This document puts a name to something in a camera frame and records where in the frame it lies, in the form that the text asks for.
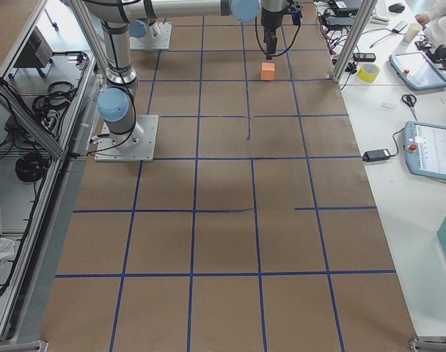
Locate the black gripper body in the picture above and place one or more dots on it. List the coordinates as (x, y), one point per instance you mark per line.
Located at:
(271, 21)

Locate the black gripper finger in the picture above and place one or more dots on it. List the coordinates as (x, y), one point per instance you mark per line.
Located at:
(271, 43)

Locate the orange foam cube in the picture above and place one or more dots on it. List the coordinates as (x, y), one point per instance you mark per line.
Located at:
(267, 71)

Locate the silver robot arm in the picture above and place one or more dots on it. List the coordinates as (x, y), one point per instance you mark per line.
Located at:
(171, 7)
(117, 104)

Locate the black phone device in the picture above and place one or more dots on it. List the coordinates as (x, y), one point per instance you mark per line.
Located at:
(364, 57)

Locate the yellow tape roll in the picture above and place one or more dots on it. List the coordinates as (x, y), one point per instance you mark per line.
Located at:
(368, 72)

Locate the paper cup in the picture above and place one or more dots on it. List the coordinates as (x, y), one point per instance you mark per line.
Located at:
(413, 30)

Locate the teach pendant far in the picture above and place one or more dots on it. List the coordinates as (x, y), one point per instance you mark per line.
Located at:
(417, 71)

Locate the teach pendant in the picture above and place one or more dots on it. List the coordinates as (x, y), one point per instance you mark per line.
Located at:
(425, 149)
(417, 71)

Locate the black power adapter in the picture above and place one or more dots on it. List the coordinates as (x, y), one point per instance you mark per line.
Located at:
(376, 155)

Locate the person in white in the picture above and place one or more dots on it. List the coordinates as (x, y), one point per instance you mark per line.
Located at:
(433, 21)

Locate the teach pendant near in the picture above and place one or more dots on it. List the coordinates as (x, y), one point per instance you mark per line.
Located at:
(425, 149)

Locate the grey control box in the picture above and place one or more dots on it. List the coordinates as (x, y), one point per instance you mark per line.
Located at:
(36, 54)

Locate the aluminium frame post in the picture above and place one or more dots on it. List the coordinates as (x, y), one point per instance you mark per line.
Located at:
(361, 20)

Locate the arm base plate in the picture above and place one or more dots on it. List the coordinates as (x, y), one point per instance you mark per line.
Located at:
(157, 37)
(140, 146)

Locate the black handled scissors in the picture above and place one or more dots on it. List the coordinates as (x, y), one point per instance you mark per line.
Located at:
(410, 100)

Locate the aluminium side frame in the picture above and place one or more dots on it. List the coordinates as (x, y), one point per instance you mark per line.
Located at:
(40, 210)

